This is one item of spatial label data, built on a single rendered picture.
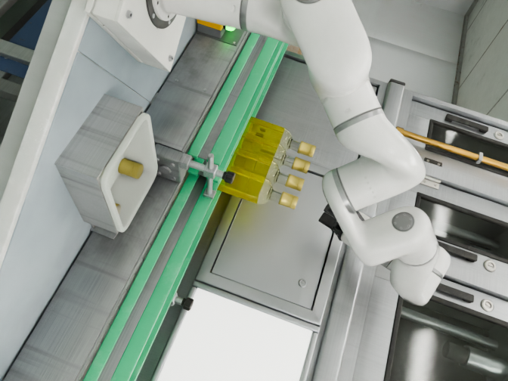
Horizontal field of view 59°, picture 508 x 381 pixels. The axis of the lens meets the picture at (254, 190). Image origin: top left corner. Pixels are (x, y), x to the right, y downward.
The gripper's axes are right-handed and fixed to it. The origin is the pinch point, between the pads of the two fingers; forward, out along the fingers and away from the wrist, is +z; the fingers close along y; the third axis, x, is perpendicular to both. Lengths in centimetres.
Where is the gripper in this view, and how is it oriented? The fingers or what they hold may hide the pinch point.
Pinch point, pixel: (329, 215)
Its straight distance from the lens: 116.2
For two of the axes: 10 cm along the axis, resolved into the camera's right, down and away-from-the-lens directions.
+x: -5.5, 6.8, -4.8
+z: -8.2, -5.2, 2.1
